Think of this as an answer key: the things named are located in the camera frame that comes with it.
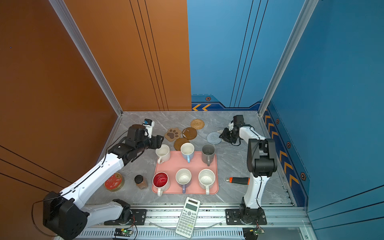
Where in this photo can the white calculator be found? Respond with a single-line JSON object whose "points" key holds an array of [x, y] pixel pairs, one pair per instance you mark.
{"points": [[188, 217]]}

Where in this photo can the woven rattan coaster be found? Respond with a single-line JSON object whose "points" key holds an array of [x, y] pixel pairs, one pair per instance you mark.
{"points": [[197, 124]]}

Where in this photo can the white mug back left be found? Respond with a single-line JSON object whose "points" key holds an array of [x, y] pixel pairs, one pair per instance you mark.
{"points": [[163, 154]]}

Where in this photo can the orange black utility knife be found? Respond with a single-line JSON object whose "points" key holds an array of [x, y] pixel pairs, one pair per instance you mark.
{"points": [[238, 180]]}

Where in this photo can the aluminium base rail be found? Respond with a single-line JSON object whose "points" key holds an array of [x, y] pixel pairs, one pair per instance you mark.
{"points": [[206, 222]]}

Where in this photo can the aluminium frame post left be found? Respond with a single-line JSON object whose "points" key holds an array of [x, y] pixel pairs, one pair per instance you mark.
{"points": [[75, 34]]}

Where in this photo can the red round tin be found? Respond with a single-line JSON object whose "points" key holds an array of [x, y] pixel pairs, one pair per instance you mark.
{"points": [[115, 182]]}

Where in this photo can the grey mug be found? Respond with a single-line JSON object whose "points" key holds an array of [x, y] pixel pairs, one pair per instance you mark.
{"points": [[208, 153]]}

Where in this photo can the cream mug front right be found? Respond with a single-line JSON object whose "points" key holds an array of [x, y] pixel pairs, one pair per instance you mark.
{"points": [[206, 180]]}

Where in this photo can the light blue mug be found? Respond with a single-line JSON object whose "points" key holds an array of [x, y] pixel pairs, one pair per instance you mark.
{"points": [[188, 151]]}

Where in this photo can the aluminium frame post right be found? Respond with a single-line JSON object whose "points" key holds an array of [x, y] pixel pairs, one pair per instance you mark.
{"points": [[295, 36]]}

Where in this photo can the left circuit board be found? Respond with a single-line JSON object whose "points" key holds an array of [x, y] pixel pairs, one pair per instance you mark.
{"points": [[123, 234]]}

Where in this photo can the pink tray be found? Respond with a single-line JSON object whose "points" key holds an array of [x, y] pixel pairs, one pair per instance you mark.
{"points": [[177, 162]]}

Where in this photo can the matte brown wooden coaster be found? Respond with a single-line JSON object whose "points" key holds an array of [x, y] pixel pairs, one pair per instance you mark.
{"points": [[179, 142]]}

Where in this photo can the circuit board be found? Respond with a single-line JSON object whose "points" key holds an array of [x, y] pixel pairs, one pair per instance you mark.
{"points": [[252, 233], [123, 234]]}

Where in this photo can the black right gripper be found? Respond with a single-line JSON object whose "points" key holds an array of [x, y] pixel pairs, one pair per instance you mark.
{"points": [[225, 136]]}

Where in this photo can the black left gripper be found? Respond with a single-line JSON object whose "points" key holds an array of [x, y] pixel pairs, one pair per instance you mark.
{"points": [[156, 141]]}

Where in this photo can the aluminium frame post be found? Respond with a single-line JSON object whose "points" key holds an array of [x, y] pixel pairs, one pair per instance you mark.
{"points": [[75, 34], [295, 36]]}

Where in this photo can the cork paw print coaster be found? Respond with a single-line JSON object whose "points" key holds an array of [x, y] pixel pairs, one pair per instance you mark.
{"points": [[173, 134]]}

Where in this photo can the light blue rope coaster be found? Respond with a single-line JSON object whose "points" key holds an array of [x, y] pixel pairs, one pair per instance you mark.
{"points": [[214, 138]]}

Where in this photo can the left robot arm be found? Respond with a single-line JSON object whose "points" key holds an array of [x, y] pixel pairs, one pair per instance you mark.
{"points": [[67, 214]]}

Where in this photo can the glossy brown wooden coaster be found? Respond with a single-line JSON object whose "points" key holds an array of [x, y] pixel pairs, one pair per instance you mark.
{"points": [[189, 133]]}

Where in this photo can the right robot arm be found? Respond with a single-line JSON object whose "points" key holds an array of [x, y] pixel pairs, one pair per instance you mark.
{"points": [[261, 163]]}

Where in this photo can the white mug purple handle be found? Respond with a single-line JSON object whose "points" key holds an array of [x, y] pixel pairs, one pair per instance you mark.
{"points": [[183, 178]]}

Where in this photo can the red inside mug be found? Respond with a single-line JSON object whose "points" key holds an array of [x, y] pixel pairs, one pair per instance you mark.
{"points": [[161, 182]]}

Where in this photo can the spice jar black lid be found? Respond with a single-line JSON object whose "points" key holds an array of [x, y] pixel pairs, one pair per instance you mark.
{"points": [[141, 182]]}

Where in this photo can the right circuit board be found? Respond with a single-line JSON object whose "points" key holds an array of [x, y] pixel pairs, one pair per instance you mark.
{"points": [[252, 233]]}

